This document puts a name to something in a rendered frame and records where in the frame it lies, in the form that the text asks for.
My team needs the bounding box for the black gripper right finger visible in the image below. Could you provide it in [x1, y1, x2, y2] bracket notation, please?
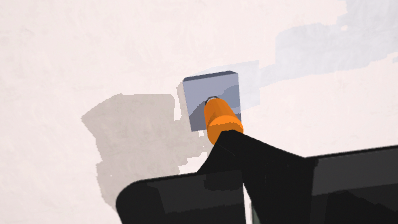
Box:
[228, 130, 398, 224]

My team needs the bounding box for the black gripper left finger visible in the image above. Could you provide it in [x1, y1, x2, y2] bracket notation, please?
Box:
[116, 130, 246, 224]

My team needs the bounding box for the grey square block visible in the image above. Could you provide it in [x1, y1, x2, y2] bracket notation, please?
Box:
[182, 71, 242, 132]

